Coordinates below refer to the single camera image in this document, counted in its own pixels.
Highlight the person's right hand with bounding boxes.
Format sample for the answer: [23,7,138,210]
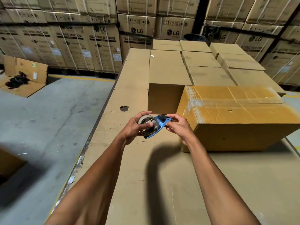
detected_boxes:
[165,113,196,146]

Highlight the person's left hand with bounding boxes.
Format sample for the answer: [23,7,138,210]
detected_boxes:
[122,111,154,146]

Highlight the clear packing tape roll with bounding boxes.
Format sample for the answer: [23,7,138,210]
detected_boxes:
[138,115,160,137]

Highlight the blue tape dispenser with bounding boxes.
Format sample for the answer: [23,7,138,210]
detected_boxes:
[143,115,172,139]

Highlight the person's right forearm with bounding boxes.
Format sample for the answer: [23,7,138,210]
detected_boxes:
[182,136,261,225]

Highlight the person's left forearm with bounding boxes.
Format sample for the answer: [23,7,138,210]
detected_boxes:
[44,137,129,225]

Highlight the tall plain cardboard box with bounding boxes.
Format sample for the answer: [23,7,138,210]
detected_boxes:
[148,50,193,115]

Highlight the large flat cardboard sheet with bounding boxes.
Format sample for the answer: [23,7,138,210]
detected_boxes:
[48,48,300,225]

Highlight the large taped cardboard box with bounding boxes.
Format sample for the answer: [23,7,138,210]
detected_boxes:
[176,85,300,153]

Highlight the group of small cardboard boxes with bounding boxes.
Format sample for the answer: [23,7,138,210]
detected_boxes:
[152,39,287,97]

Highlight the dark plastic bin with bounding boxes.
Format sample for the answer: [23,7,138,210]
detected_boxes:
[183,34,207,43]

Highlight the stack of printed appliance cartons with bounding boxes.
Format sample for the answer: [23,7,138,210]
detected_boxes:
[0,0,300,86]

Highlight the folded cardboard sheet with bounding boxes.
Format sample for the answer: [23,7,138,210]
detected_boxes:
[0,55,49,98]

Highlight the pile of black gloves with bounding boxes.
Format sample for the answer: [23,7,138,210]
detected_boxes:
[5,71,30,89]

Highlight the brown cardboard box corner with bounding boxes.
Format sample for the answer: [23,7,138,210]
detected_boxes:
[0,147,27,185]

